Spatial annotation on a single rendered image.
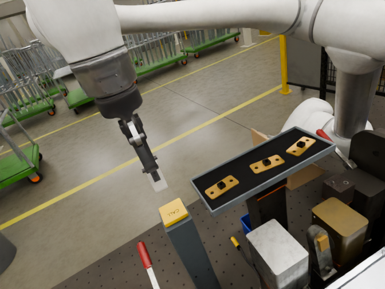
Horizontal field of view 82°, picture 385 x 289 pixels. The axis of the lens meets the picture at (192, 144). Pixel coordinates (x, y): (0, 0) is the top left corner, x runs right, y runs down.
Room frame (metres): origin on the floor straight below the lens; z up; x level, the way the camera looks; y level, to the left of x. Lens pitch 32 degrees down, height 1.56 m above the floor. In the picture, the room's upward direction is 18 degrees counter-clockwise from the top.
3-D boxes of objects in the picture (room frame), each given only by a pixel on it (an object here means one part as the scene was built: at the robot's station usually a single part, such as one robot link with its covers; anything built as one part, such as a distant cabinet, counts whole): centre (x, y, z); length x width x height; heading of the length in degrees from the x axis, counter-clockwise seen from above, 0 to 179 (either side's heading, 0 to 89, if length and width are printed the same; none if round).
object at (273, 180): (0.45, -0.16, 1.16); 0.37 x 0.14 x 0.02; 103
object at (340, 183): (0.36, -0.32, 0.90); 0.05 x 0.05 x 0.40; 13
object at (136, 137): (0.35, 0.09, 1.41); 0.05 x 0.02 x 0.05; 13
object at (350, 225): (0.31, -0.26, 0.89); 0.12 x 0.08 x 0.38; 13
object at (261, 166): (0.44, -0.17, 1.17); 0.08 x 0.04 x 0.01; 95
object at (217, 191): (0.41, -0.04, 1.17); 0.08 x 0.04 x 0.01; 110
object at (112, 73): (0.39, 0.10, 1.50); 0.09 x 0.09 x 0.06
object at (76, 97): (6.56, 2.42, 0.89); 1.90 x 1.00 x 1.77; 19
